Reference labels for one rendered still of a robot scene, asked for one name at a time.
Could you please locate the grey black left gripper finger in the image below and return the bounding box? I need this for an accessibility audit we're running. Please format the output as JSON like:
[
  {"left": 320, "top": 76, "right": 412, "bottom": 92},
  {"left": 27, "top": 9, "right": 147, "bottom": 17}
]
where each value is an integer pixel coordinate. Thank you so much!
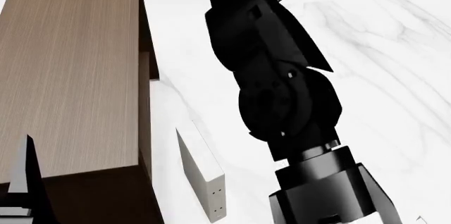
[{"left": 6, "top": 133, "right": 49, "bottom": 201}]

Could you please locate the brown wooden cabinet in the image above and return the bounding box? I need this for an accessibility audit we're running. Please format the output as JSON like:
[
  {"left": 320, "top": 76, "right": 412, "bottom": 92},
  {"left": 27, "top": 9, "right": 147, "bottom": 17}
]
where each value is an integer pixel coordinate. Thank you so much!
[{"left": 0, "top": 0, "right": 165, "bottom": 224}]

